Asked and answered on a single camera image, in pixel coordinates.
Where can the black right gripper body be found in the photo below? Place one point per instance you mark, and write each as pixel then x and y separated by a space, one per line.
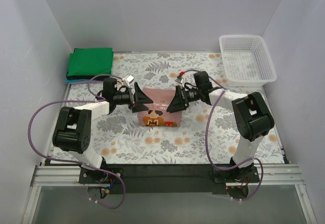
pixel 181 97

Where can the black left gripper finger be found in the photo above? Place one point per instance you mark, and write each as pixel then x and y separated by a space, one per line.
pixel 136 108
pixel 140 97

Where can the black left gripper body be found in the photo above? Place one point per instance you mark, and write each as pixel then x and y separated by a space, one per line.
pixel 132 97

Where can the pink t shirt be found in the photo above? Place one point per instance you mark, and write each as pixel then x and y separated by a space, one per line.
pixel 156 114

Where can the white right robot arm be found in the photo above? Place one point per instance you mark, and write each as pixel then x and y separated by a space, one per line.
pixel 252 116

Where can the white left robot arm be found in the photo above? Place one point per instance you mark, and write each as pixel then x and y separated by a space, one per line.
pixel 72 132

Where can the floral patterned table mat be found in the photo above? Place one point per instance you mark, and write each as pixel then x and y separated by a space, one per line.
pixel 204 135

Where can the green folded t shirt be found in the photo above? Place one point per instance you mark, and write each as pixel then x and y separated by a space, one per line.
pixel 90 62

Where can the dark folded t shirt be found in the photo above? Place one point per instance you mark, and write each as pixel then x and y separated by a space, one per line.
pixel 85 77

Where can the white plastic basket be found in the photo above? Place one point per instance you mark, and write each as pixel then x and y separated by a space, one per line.
pixel 246 60

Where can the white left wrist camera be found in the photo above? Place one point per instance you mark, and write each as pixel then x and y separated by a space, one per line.
pixel 127 81

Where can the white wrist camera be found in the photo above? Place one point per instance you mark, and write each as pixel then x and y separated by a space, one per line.
pixel 179 79
pixel 127 81

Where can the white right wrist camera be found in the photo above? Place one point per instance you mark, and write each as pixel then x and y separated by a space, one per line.
pixel 179 79

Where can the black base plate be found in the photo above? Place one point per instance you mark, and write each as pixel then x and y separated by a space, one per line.
pixel 163 178

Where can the aluminium frame rail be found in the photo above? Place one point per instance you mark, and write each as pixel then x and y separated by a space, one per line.
pixel 68 175

